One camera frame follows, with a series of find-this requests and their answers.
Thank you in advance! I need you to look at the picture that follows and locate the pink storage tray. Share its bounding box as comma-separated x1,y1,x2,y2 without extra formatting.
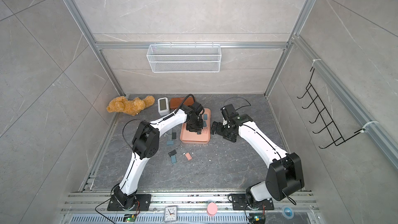
180,108,211,144

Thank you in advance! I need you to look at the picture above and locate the teal eraser pile bottom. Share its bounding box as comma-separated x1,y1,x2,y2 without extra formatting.
171,155,177,164

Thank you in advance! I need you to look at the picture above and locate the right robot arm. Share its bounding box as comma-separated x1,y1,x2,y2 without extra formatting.
211,104,305,208

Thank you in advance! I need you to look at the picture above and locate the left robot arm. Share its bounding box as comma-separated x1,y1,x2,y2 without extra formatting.
111,94,205,211

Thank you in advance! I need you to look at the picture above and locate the brown leather case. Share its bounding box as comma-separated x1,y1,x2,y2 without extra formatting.
170,97,194,110

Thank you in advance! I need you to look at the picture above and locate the white digital clock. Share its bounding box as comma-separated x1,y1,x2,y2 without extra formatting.
158,97,171,116

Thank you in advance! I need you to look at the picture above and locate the brown teddy bear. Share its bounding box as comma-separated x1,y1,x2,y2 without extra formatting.
106,95,155,116

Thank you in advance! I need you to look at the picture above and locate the pink round cap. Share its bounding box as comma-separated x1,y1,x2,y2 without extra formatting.
207,202,218,217

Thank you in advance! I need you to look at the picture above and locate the small analog clock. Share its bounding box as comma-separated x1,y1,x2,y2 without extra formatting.
164,206,178,223

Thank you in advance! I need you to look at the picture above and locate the blue tape roll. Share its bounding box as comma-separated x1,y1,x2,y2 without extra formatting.
282,206,294,219

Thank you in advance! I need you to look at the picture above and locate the white wire mesh basket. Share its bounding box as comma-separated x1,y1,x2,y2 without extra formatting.
147,44,222,73

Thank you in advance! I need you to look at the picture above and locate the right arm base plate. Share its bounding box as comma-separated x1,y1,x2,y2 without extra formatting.
228,193,275,211

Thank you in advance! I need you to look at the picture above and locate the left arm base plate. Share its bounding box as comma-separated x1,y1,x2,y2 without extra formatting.
107,194,152,211

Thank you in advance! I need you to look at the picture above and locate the black wire hook rack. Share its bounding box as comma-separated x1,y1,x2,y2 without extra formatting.
296,67,365,149

